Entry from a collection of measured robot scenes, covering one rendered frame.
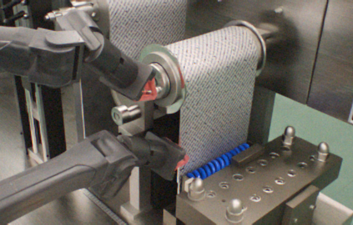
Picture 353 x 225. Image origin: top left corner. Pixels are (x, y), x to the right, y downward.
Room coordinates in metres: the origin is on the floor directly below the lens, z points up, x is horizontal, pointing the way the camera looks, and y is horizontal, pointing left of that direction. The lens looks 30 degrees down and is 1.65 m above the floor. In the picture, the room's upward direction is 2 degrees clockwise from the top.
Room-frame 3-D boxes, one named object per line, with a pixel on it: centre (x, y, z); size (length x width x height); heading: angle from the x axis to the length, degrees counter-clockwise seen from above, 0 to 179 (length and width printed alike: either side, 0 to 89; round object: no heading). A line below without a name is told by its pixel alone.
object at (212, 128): (0.88, -0.10, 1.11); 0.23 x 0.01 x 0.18; 134
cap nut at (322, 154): (0.91, -0.36, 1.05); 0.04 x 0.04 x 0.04
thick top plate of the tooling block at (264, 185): (0.83, -0.21, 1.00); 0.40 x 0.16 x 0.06; 134
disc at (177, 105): (0.85, 0.03, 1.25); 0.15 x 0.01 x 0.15; 44
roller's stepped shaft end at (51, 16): (0.97, 0.27, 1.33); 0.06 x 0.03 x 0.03; 134
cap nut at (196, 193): (0.75, -0.05, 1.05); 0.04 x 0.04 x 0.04
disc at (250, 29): (1.02, -0.15, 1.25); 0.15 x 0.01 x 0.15; 44
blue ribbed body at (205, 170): (0.87, -0.11, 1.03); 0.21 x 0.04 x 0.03; 134
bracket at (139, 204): (0.84, 0.09, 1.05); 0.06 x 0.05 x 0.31; 134
